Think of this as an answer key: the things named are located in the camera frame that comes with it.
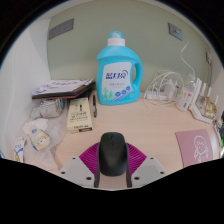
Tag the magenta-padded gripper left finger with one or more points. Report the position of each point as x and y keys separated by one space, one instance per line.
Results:
x=75 y=168

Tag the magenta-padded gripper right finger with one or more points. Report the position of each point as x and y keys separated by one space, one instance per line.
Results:
x=150 y=168

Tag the black computer mouse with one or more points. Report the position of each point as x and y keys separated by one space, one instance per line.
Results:
x=113 y=155

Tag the pink mouse pad with sheep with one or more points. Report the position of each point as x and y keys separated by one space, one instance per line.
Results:
x=190 y=146

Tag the white and yellow snack packet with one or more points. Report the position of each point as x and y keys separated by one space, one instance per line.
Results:
x=40 y=139

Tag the cream cardboard box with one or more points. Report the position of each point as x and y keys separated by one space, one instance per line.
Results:
x=79 y=115

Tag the white and blue packet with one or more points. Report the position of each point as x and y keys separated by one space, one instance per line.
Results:
x=19 y=150

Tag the black pen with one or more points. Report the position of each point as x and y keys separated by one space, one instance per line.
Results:
x=94 y=106

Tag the clear plastic bag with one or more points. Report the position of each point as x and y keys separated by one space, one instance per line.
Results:
x=48 y=107

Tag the white power strip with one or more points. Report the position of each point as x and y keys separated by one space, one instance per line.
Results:
x=160 y=96

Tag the white router with antennas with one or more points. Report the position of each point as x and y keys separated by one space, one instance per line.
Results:
x=200 y=111

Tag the stack of magazines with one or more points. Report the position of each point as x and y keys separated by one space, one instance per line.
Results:
x=61 y=87

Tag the blue laundry detergent bottle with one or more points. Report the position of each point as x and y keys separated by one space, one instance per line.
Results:
x=115 y=78

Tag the white wall chargers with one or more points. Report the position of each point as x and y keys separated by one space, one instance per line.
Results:
x=209 y=58

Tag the grey wall socket plate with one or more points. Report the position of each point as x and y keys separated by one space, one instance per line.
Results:
x=175 y=31

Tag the grey wall vent plate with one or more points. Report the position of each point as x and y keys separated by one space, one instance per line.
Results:
x=61 y=29

